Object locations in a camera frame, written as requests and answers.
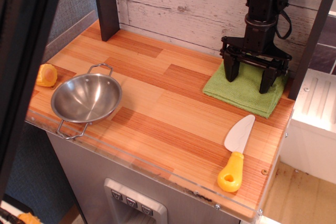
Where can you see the white toy sink unit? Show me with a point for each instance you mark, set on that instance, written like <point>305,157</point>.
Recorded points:
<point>309,143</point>

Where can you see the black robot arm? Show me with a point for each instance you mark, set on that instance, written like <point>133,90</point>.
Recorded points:
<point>267,10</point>

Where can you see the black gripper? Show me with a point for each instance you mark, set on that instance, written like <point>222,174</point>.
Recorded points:
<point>257,49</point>

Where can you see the yellow toy corn cob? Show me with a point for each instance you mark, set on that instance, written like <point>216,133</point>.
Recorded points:
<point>47,75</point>

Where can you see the stainless steel bowl with handles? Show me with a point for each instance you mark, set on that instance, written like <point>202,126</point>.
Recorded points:
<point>86,98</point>

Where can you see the yellow object bottom left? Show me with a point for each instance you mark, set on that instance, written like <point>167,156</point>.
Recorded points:
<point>26,218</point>

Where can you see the green towel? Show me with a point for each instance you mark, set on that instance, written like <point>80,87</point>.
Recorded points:
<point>243,92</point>

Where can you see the toy knife yellow handle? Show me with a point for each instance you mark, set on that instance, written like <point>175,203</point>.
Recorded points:
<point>230,177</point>

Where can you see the dark shelf post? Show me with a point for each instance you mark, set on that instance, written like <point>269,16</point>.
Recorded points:
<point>108,18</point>
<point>315,33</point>

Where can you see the dark left shelf post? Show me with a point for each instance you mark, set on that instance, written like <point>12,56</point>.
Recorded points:
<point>108,18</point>

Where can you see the dark right shelf post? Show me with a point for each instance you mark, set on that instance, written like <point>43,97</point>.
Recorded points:
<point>315,33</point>

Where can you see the clear acrylic table edge guard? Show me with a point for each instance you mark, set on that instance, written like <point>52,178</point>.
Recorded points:
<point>135,207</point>

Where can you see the grey toy fridge cabinet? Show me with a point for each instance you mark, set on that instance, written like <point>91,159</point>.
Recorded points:
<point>86,172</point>

